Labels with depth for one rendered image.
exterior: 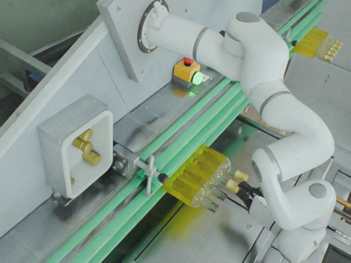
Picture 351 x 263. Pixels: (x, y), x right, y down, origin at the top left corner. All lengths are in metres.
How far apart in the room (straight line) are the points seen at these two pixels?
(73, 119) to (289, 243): 0.62
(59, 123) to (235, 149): 0.90
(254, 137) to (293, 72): 5.98
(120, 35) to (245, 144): 0.89
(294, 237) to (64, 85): 0.68
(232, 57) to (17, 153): 0.56
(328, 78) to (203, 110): 6.26
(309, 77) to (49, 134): 6.92
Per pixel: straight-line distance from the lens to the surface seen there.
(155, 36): 1.02
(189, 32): 0.98
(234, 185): 1.24
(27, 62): 1.49
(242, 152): 1.62
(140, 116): 1.20
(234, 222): 1.33
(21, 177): 0.99
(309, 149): 0.80
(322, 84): 7.57
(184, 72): 1.33
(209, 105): 1.33
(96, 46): 0.96
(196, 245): 1.25
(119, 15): 0.93
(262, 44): 0.83
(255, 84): 0.85
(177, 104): 1.27
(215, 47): 0.96
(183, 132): 1.20
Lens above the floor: 1.32
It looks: 20 degrees down
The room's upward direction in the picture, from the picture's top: 119 degrees clockwise
